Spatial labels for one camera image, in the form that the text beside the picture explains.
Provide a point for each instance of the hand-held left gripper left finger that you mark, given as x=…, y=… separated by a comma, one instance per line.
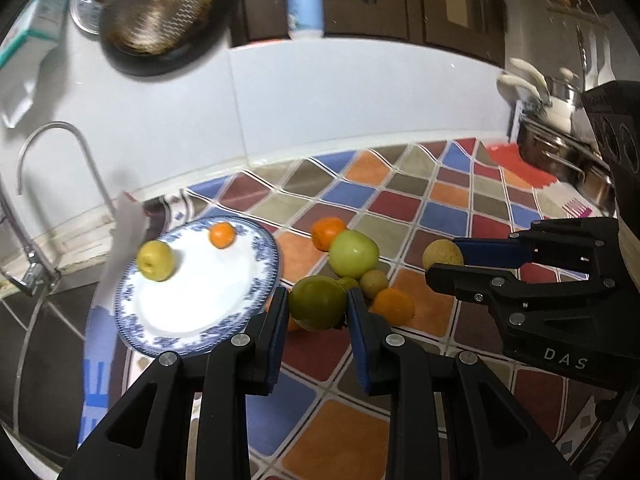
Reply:
x=277, y=330

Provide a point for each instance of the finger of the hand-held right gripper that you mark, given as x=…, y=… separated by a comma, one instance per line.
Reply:
x=490, y=251
x=465, y=280

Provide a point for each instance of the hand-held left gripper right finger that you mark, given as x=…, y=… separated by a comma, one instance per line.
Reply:
x=360, y=340

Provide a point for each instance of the yellow pear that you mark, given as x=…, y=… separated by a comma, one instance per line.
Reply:
x=442, y=254

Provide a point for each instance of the dark green citrus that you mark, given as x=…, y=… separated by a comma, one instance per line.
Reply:
x=317, y=302

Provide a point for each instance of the small green citrus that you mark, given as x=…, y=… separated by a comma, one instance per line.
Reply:
x=350, y=283

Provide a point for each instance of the brown kiwi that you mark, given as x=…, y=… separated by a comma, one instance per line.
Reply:
x=375, y=280

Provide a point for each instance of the blue patterned white plate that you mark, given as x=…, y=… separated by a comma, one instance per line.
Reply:
x=200, y=300

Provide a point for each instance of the large green apple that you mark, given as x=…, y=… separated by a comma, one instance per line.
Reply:
x=352, y=252

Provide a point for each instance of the colourful diamond pattern tablecloth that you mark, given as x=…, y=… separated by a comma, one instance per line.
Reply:
x=420, y=210

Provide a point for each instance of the small orange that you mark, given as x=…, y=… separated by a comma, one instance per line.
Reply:
x=222, y=235

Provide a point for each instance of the large steel pot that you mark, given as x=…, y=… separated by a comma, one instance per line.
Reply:
x=555, y=150

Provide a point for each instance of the yellow green apple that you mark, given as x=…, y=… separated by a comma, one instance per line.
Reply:
x=156, y=260

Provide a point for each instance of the steel pot with lid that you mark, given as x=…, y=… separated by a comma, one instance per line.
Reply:
x=567, y=87

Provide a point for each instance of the steel sink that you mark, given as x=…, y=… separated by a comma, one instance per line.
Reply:
x=45, y=360

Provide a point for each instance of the chrome mixer faucet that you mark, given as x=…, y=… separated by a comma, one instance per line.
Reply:
x=30, y=260

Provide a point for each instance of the thin curved steel faucet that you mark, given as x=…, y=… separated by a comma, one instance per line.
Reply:
x=85, y=150

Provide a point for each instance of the brass perforated strainer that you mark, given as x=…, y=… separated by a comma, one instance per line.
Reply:
x=160, y=15

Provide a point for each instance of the perforated steel steamer plate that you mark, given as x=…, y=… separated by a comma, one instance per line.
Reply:
x=82, y=10

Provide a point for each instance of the green white tissue package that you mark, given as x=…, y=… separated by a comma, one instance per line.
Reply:
x=35, y=25

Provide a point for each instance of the dark wooden window frame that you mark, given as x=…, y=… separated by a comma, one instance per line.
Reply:
x=400, y=5

